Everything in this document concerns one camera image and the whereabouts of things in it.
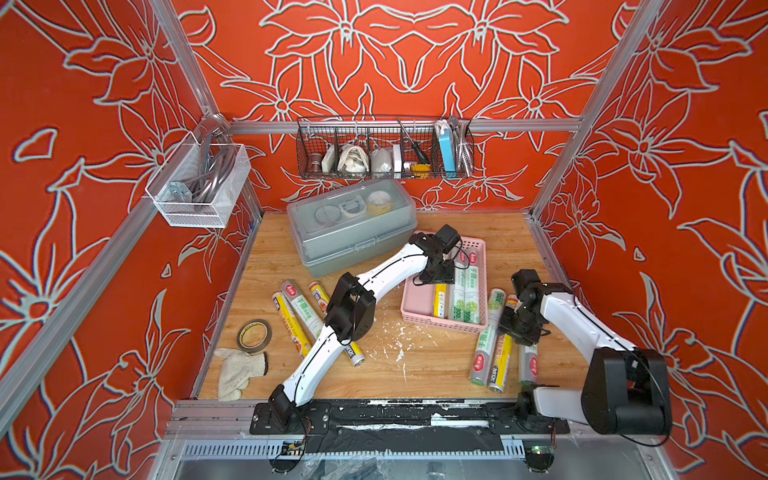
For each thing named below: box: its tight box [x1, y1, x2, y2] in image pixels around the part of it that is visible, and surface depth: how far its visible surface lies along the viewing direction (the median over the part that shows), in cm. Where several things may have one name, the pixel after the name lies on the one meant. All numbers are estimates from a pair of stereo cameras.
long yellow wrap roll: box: [488, 294, 520, 393], surface depth 79 cm
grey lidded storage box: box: [287, 178, 418, 278], surface depth 97 cm
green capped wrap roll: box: [280, 279, 324, 341], surface depth 92 cm
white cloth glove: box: [214, 348, 269, 402], surface depth 82 cm
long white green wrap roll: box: [469, 288, 506, 387], surface depth 83 cm
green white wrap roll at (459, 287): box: [453, 250, 466, 323], surface depth 92 cm
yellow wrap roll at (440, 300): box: [433, 283, 448, 319], surface depth 92 cm
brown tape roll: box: [236, 319, 273, 354], surface depth 87 cm
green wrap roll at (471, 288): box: [464, 251, 480, 324], surface depth 94 cm
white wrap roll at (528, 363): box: [518, 344, 539, 383], surface depth 79 cm
